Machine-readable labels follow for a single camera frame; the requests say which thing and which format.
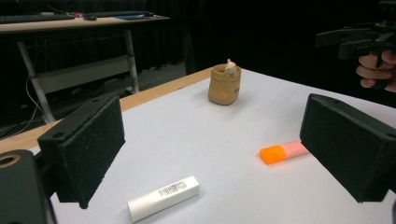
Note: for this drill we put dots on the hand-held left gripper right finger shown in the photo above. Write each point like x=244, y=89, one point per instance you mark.
x=348, y=149

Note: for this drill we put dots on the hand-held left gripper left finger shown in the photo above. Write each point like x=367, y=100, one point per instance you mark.
x=87, y=149

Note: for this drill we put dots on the orange highlighter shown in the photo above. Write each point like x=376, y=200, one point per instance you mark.
x=274, y=154

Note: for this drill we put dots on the white tube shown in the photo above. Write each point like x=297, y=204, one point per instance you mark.
x=162, y=197

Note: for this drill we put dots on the tan bear pen holder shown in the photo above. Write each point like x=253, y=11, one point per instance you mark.
x=222, y=88

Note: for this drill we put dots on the white metal stand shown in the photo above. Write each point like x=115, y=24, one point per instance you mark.
x=77, y=73

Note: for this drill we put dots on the black computer mouse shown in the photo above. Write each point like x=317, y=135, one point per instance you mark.
x=90, y=18

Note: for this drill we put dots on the black keyboard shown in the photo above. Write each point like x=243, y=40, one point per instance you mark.
x=118, y=13
x=34, y=18

